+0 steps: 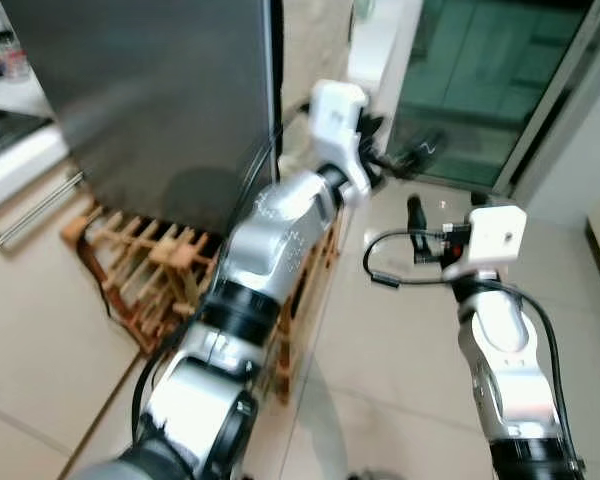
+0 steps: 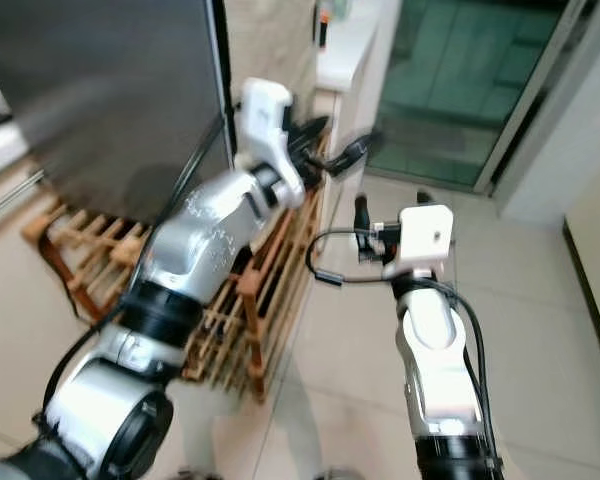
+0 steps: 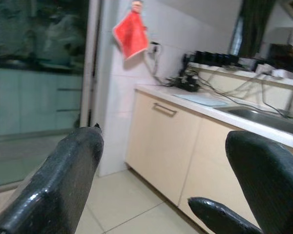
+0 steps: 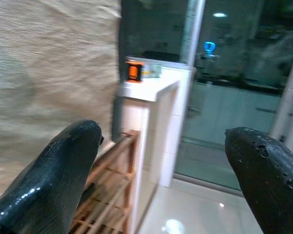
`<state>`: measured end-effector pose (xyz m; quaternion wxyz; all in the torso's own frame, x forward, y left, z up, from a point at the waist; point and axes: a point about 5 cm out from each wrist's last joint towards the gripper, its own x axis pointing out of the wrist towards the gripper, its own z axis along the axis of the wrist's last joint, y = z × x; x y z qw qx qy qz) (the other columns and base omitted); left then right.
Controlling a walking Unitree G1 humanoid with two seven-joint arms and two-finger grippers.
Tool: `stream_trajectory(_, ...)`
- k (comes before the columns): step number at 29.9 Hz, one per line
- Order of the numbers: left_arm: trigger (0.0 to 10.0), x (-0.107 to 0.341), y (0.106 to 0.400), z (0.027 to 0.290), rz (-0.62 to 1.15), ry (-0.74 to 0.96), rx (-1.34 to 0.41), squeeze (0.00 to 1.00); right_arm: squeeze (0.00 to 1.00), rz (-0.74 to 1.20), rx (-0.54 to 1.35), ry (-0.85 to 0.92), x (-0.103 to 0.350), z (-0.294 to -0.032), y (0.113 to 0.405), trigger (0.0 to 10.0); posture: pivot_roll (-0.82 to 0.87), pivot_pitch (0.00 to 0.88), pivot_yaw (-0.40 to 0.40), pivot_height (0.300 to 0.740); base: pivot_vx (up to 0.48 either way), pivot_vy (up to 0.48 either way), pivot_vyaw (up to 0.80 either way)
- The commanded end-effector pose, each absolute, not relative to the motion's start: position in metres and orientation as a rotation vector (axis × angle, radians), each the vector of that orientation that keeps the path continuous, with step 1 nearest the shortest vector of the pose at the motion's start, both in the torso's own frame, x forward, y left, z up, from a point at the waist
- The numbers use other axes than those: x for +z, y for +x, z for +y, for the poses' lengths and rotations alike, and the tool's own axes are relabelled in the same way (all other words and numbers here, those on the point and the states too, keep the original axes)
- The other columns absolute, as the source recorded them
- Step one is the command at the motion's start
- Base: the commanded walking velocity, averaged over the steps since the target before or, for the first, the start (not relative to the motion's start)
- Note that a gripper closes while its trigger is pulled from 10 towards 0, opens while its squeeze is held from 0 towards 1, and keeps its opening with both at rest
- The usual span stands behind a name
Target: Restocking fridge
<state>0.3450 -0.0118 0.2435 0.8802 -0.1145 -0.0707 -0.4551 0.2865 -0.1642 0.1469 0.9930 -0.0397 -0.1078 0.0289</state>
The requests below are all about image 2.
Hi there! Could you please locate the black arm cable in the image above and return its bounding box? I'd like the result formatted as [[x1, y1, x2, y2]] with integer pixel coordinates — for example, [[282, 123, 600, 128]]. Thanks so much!
[[40, 115, 231, 441], [305, 226, 501, 466]]

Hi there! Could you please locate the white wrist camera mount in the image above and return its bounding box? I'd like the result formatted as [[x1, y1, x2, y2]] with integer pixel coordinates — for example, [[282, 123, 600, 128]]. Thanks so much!
[[237, 78, 308, 209], [390, 204, 455, 281]]

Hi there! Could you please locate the glass sliding door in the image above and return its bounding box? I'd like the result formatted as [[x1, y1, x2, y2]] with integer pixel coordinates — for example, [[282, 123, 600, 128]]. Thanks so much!
[[362, 0, 600, 193]]

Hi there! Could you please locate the white low cabinet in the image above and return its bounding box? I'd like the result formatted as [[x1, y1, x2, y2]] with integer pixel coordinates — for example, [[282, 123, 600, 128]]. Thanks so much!
[[313, 0, 404, 96]]

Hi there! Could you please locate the white top kitchen cabinet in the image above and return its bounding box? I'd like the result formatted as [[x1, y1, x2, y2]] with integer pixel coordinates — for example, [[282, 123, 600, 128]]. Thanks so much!
[[0, 75, 61, 231]]

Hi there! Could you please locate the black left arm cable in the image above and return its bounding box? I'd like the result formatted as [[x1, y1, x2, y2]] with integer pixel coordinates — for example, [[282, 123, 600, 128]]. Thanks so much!
[[40, 115, 231, 441]]

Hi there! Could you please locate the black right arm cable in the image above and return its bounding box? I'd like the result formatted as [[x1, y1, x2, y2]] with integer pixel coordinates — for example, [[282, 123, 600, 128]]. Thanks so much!
[[305, 226, 501, 466]]

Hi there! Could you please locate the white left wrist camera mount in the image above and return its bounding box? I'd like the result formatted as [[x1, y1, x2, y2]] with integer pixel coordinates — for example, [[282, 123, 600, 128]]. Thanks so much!
[[237, 78, 308, 209]]

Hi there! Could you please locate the metal cabinet handle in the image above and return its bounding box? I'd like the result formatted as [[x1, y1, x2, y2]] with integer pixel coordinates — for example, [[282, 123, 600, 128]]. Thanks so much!
[[0, 170, 46, 226]]

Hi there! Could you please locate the wooden slatted rack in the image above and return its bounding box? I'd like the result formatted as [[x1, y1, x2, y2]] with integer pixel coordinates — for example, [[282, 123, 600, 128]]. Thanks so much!
[[23, 130, 333, 403]]

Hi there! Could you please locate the silver fridge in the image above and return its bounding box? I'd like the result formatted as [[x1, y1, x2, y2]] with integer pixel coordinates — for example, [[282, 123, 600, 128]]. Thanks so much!
[[0, 0, 234, 227]]

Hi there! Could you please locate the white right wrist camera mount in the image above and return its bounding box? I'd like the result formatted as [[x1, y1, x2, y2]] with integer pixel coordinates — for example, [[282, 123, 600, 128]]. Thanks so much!
[[390, 204, 455, 281]]

